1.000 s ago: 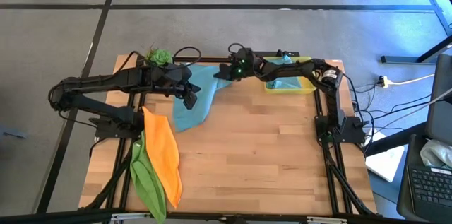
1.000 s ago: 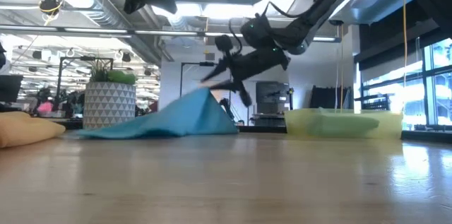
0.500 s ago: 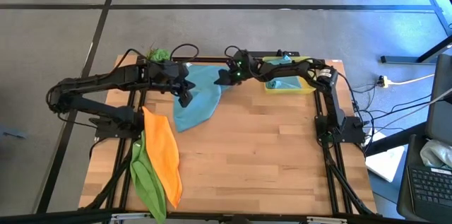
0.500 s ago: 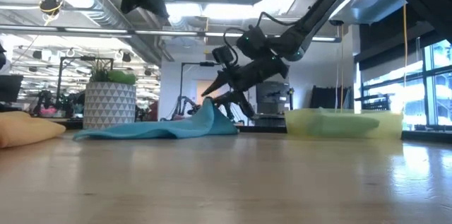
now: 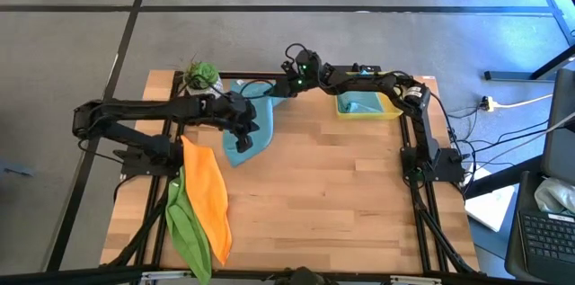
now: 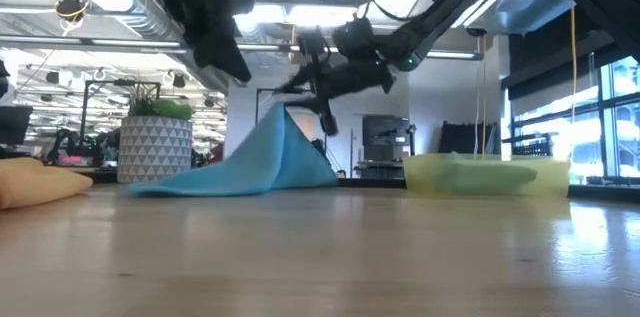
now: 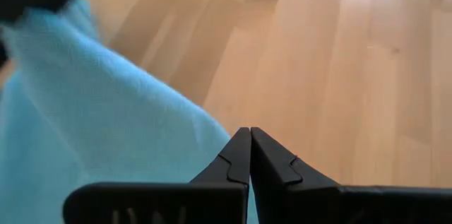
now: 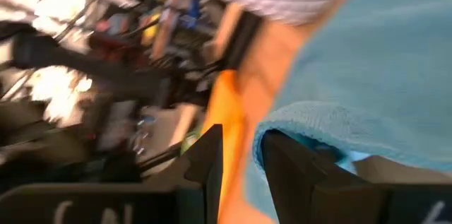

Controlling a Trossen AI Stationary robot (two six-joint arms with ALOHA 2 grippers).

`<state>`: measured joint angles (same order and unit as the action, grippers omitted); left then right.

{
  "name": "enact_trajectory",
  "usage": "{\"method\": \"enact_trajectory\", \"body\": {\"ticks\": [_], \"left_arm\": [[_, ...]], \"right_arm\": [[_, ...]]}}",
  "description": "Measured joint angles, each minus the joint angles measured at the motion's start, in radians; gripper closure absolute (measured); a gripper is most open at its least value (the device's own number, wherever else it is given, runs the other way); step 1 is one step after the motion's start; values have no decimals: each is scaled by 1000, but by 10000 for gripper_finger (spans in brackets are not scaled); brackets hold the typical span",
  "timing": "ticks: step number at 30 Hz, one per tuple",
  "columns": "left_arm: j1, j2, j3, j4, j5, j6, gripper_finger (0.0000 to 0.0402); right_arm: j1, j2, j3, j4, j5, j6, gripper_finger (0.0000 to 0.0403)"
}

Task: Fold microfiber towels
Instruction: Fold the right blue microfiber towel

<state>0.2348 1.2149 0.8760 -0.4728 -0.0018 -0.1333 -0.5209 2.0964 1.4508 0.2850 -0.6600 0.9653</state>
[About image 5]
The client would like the succulent in white patterned pot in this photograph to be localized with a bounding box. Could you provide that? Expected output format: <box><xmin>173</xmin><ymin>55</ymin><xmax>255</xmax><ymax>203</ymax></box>
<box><xmin>178</xmin><ymin>53</ymin><xmax>225</xmax><ymax>100</ymax></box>

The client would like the black right camera cable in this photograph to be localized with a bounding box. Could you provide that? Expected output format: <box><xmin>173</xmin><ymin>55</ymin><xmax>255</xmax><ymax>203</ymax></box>
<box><xmin>282</xmin><ymin>42</ymin><xmax>309</xmax><ymax>64</ymax></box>

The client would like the blue microfiber towel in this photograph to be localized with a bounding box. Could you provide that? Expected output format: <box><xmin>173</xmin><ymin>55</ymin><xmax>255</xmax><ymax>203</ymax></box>
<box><xmin>222</xmin><ymin>78</ymin><xmax>289</xmax><ymax>168</ymax></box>
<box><xmin>336</xmin><ymin>90</ymin><xmax>386</xmax><ymax>115</ymax></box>

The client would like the white cable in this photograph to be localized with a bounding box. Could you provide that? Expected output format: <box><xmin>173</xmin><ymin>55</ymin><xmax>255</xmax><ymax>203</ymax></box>
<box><xmin>492</xmin><ymin>94</ymin><xmax>554</xmax><ymax>111</ymax></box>

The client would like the green microfiber towel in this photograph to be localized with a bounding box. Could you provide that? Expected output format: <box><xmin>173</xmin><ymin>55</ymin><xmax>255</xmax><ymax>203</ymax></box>
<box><xmin>164</xmin><ymin>166</ymin><xmax>213</xmax><ymax>285</ymax></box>

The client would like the grey monitor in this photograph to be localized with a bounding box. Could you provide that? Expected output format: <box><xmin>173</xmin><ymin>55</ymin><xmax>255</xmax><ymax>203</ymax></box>
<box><xmin>540</xmin><ymin>67</ymin><xmax>575</xmax><ymax>187</ymax></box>

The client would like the black left camera cable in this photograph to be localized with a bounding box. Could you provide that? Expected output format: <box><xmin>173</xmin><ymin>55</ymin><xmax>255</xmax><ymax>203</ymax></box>
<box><xmin>193</xmin><ymin>73</ymin><xmax>276</xmax><ymax>100</ymax></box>

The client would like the white flat box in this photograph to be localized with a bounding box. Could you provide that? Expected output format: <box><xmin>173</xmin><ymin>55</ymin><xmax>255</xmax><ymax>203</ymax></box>
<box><xmin>464</xmin><ymin>165</ymin><xmax>517</xmax><ymax>234</ymax></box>

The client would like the white plastic bag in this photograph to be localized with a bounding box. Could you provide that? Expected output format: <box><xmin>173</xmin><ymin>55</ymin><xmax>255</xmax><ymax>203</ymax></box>
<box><xmin>533</xmin><ymin>176</ymin><xmax>575</xmax><ymax>215</ymax></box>

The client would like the yellow plastic tray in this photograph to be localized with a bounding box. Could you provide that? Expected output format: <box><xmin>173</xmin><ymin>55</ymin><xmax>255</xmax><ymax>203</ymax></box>
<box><xmin>335</xmin><ymin>70</ymin><xmax>404</xmax><ymax>120</ymax></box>

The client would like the orange microfiber towel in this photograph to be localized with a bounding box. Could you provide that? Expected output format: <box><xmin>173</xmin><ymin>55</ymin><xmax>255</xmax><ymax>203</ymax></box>
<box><xmin>179</xmin><ymin>135</ymin><xmax>234</xmax><ymax>267</ymax></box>

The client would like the black bar device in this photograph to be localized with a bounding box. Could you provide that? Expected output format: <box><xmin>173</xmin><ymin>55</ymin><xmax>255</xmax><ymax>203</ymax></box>
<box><xmin>345</xmin><ymin>64</ymin><xmax>383</xmax><ymax>75</ymax></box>

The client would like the person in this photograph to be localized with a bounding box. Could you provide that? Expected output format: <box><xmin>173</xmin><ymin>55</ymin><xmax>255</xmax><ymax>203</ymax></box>
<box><xmin>272</xmin><ymin>265</ymin><xmax>339</xmax><ymax>285</ymax></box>

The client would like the black camera cable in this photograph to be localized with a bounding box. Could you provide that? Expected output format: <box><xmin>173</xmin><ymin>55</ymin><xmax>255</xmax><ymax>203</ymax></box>
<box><xmin>282</xmin><ymin>42</ymin><xmax>309</xmax><ymax>64</ymax></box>
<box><xmin>193</xmin><ymin>73</ymin><xmax>276</xmax><ymax>100</ymax></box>

